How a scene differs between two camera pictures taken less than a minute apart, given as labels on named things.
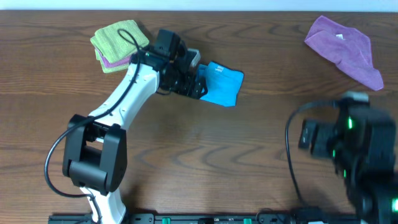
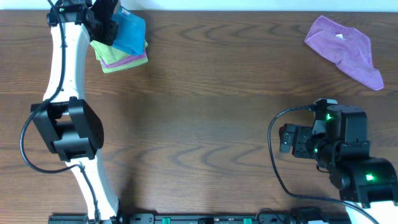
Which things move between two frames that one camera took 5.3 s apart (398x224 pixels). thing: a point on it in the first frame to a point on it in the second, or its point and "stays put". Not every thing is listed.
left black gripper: (193, 86) to (104, 28)
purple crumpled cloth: (348, 48) stays put
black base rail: (212, 218) stays put
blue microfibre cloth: (222, 83) to (130, 33)
